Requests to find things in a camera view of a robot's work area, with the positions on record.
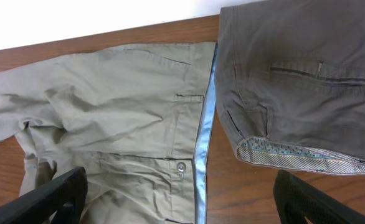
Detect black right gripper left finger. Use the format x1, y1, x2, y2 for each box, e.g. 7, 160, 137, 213
0, 167, 88, 224

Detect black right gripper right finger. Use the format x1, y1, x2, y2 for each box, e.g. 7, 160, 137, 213
273, 170, 365, 224

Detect khaki green shorts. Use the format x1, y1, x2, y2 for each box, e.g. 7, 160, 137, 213
0, 42, 216, 223

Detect folded grey shorts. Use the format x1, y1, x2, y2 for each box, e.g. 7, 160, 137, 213
215, 0, 365, 175

